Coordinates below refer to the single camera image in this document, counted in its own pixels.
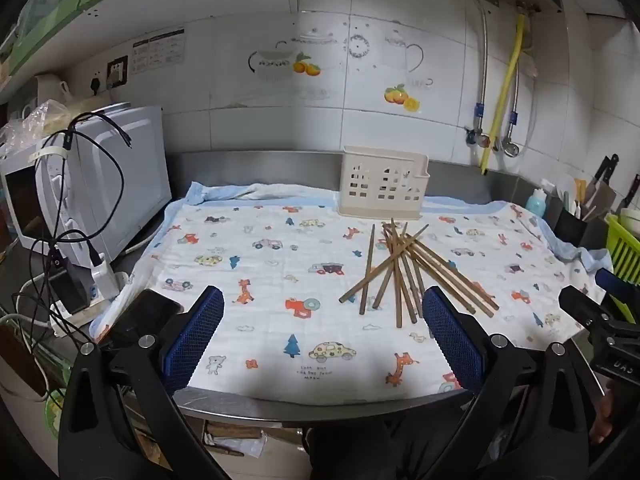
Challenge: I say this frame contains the white microwave oven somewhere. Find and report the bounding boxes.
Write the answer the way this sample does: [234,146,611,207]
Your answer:
[0,105,173,266]

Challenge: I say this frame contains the white power adapter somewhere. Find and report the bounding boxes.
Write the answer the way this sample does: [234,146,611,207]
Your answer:
[90,252,119,302]

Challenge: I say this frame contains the black utensil container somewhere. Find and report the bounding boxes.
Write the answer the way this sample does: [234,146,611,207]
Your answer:
[552,200,589,249]

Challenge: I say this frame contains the person's dark pants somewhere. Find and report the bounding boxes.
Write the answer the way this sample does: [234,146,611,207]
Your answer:
[305,417,501,480]

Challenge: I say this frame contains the short braided metal hose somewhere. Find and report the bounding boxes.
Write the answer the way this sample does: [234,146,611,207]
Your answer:
[502,47,524,141]

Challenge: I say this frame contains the white power strip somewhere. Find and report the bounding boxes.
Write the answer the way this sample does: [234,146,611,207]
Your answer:
[50,271,132,327]

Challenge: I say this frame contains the bundle of wooden chopsticks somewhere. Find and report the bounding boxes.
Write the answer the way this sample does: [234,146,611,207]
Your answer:
[338,217,501,329]

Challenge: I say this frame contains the green wall cabinet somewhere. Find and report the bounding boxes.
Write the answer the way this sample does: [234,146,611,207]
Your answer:
[0,0,173,92]

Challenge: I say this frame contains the white cable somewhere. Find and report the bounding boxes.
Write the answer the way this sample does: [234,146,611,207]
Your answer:
[0,280,53,402]

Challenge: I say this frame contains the green dish rack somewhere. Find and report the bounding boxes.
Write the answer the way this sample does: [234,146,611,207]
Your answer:
[604,212,640,299]

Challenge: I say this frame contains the black handled kitchen knife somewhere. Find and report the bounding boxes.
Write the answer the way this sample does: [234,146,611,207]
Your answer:
[617,173,640,212]

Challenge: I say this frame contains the person's right hand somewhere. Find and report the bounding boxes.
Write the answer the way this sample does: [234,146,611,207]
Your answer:
[590,390,617,446]

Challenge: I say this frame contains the cream plastic chopstick holder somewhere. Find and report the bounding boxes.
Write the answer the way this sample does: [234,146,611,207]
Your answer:
[337,146,430,221]

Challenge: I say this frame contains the cleaver with black handle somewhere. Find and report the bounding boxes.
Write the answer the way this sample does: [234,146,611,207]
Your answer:
[584,155,619,212]

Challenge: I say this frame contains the black wall switch plate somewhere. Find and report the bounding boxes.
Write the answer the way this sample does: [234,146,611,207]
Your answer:
[106,55,130,89]

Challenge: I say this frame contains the long braided metal hose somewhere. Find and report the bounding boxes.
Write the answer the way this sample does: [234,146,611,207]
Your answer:
[469,0,489,133]

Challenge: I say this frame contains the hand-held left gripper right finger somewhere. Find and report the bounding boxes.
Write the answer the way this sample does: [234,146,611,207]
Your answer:
[415,285,608,480]

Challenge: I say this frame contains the plastic wrapped package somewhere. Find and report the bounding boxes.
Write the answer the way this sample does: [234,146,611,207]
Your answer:
[202,422,268,459]

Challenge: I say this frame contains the clear plastic bag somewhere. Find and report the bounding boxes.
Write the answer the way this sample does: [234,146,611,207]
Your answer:
[0,100,77,142]

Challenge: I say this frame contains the black power adapter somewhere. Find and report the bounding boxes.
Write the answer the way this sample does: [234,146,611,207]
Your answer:
[47,257,92,313]

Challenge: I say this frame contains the cream electric kettle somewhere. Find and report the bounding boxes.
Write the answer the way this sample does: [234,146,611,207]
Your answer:
[32,74,71,112]

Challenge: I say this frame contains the yellow gas hose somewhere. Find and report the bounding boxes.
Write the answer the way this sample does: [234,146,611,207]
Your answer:
[480,12,527,176]

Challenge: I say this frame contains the printed cartoon blanket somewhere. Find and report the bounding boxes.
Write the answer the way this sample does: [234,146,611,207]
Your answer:
[90,182,613,407]

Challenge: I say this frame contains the white instruction label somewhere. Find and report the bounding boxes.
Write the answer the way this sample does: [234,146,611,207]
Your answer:
[132,27,185,74]

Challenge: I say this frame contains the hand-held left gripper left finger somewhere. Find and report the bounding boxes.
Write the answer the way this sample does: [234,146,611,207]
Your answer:
[59,285,231,480]

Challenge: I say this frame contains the white cable tag band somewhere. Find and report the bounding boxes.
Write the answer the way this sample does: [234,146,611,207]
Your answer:
[30,144,69,162]

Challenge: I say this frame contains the turquoise bottle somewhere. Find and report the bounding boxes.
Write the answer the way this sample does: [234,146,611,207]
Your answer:
[525,189,549,216]

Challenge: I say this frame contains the white spatula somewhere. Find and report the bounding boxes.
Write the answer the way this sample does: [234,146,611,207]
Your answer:
[557,175,576,211]

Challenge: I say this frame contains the red handled water valve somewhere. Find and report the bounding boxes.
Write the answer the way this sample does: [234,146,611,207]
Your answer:
[464,127,494,149]

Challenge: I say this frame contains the black charging cable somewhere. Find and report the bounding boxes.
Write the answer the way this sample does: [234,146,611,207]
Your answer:
[29,112,134,321]

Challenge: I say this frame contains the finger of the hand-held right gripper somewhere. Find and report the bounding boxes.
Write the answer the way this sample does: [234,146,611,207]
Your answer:
[595,268,640,311]
[558,286,618,333]

